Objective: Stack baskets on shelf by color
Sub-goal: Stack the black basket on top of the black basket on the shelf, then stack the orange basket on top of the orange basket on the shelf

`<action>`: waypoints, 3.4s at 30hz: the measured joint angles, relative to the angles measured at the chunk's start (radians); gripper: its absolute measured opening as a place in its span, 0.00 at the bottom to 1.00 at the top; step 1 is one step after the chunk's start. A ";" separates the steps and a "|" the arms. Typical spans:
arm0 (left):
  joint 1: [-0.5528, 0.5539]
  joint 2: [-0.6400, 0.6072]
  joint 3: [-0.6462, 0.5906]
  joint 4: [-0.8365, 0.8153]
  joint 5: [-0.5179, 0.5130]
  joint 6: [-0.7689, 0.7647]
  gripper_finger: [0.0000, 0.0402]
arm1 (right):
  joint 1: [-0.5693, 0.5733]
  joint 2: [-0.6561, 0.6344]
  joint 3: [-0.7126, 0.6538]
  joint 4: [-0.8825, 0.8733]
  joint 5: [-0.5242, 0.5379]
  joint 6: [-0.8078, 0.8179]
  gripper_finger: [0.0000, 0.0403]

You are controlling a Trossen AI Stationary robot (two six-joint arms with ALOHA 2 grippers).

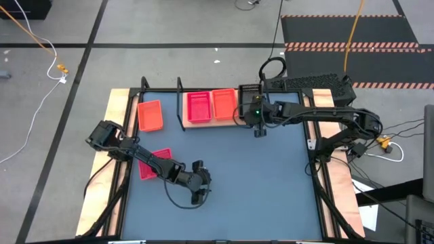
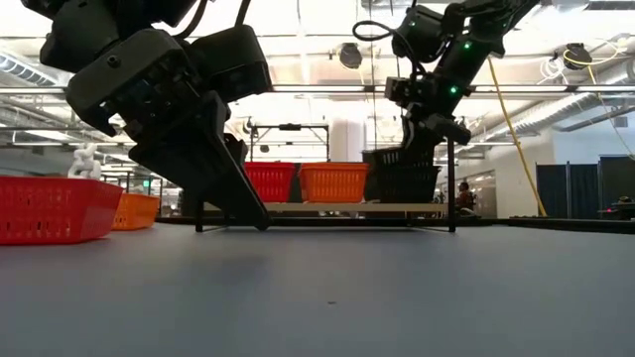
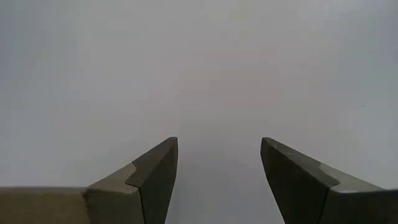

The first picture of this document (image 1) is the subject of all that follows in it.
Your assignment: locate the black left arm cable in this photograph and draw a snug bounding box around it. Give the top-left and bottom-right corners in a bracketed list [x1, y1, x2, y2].
[163, 178, 205, 210]

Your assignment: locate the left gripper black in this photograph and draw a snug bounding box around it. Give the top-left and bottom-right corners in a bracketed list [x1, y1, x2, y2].
[178, 168, 212, 206]

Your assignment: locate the black beam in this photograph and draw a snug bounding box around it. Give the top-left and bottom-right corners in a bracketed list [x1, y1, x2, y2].
[355, 178, 425, 207]

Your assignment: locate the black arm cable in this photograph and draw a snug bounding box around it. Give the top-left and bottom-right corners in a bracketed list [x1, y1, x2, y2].
[232, 102, 252, 127]
[163, 178, 205, 210]

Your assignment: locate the black cable with white plug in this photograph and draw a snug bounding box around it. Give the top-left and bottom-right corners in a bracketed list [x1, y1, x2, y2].
[234, 0, 262, 12]

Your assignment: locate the black plastic basket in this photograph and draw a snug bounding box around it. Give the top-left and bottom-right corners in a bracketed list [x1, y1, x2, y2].
[238, 83, 264, 116]

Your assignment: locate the black keyboard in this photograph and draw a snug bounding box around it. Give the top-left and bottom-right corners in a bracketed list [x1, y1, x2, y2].
[415, 219, 434, 244]

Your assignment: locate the red plastic basket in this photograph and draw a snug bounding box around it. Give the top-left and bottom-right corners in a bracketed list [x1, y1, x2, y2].
[186, 90, 214, 123]
[138, 147, 174, 181]

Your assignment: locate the black perforated computer case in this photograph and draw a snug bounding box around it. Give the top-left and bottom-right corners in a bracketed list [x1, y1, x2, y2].
[262, 73, 357, 106]

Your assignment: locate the yellow power plug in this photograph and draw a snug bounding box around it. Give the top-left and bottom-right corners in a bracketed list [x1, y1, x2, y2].
[374, 134, 391, 149]

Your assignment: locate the grey monitor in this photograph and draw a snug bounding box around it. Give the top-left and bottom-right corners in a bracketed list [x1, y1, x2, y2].
[422, 104, 434, 204]

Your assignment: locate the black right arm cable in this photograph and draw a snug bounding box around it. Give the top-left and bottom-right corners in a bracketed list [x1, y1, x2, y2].
[232, 102, 252, 127]

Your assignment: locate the black power adapter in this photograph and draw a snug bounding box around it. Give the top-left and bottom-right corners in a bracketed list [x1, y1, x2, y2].
[351, 142, 368, 159]

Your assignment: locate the wooden shelf with black frame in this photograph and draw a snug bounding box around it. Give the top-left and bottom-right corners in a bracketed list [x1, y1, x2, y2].
[175, 76, 269, 132]

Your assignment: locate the orange plastic basket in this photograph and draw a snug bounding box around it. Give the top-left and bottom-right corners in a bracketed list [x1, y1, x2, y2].
[211, 88, 238, 121]
[137, 99, 164, 133]

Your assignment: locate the white paper sheet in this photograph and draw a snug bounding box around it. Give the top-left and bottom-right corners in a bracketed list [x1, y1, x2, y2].
[352, 179, 379, 232]

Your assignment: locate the black aluminium table frame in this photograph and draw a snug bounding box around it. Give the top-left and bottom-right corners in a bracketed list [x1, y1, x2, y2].
[76, 76, 366, 244]

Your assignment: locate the black box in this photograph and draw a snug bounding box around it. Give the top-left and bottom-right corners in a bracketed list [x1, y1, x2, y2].
[0, 0, 53, 20]

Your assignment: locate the blue-grey table mat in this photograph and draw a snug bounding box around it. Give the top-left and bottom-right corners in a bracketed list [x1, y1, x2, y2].
[121, 91, 323, 241]

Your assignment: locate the black coiled cable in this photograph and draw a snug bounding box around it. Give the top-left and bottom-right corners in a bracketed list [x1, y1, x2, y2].
[258, 0, 288, 82]

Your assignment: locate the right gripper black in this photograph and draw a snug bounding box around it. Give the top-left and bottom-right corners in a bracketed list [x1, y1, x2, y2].
[243, 94, 277, 127]

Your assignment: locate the yellow power cord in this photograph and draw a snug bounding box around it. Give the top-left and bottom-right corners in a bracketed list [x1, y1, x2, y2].
[342, 0, 366, 74]
[0, 5, 71, 75]

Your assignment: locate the black hazard-striped floor mat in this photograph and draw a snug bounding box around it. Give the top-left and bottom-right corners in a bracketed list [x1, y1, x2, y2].
[280, 14, 421, 48]
[283, 47, 434, 90]

